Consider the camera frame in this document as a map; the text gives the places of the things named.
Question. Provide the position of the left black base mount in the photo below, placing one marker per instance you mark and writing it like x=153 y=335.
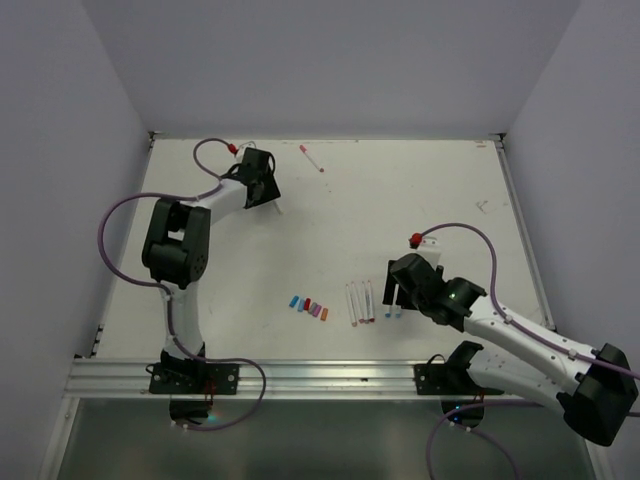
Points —
x=191 y=385

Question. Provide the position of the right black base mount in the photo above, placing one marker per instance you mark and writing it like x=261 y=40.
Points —
x=442 y=376

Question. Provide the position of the orange white pen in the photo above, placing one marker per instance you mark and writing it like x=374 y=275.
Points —
x=350 y=306

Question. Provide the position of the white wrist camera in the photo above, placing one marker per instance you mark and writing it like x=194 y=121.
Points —
x=241 y=150
x=430 y=250

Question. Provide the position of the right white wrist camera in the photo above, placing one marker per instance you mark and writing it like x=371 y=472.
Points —
x=430 y=250

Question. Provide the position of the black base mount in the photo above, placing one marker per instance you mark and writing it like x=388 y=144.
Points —
x=442 y=376
x=191 y=385

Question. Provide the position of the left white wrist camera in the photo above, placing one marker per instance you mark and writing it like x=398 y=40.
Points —
x=241 y=150

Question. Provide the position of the red capped white pen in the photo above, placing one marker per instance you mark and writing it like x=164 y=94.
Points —
x=369 y=306

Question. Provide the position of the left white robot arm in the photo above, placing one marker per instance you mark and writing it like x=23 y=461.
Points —
x=177 y=243

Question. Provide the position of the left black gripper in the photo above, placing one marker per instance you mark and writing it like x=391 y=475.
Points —
x=271 y=191

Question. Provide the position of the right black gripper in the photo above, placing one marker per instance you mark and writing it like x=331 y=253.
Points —
x=389 y=290

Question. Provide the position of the aluminium mounting rail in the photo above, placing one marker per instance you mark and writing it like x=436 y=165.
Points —
x=295 y=380

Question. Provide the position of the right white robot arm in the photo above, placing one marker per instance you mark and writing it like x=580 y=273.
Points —
x=591 y=388

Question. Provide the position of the pink capped white pen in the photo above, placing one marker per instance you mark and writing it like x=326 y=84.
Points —
x=304 y=150

